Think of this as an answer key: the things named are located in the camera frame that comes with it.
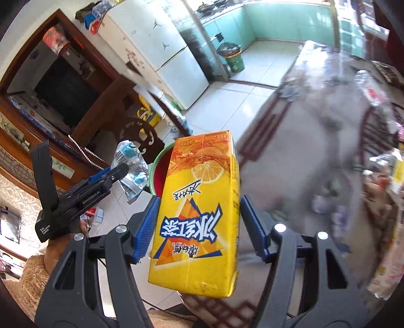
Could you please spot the beige knitted sleeve forearm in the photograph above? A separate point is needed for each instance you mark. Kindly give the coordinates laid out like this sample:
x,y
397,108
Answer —
x,y
28,290

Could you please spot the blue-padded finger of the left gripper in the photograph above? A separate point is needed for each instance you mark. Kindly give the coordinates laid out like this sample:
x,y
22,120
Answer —
x,y
92,183

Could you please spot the clear plastic water bottle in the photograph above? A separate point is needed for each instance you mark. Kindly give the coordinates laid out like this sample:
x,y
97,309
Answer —
x,y
372,91

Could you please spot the yellow iced tea carton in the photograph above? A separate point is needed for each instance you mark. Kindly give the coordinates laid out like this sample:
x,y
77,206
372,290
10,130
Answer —
x,y
195,245

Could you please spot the turquoise kitchen cabinets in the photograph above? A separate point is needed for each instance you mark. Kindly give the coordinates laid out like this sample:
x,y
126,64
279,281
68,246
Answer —
x,y
293,21

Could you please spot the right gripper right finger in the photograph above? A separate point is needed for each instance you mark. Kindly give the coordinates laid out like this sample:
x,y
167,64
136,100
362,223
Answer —
x,y
308,284

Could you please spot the red green-rimmed trash basin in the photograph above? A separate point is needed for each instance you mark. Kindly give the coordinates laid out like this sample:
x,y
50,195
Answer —
x,y
158,171

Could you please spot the clear plastic wrapper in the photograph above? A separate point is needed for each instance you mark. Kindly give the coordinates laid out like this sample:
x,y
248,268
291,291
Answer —
x,y
137,177

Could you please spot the white two-door refrigerator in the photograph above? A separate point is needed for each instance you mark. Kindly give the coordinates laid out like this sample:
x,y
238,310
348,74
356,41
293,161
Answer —
x,y
143,34

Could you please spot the dark wooden cabinet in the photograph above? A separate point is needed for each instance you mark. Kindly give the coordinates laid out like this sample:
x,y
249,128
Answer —
x,y
58,89

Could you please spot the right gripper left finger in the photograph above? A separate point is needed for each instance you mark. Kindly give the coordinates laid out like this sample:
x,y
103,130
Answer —
x,y
72,296

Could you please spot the green kitchen trash bin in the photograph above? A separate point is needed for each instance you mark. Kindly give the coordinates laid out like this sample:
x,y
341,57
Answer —
x,y
232,53

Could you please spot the dark wooden carved chair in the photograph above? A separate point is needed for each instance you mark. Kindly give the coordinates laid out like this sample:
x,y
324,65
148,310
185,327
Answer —
x,y
139,126

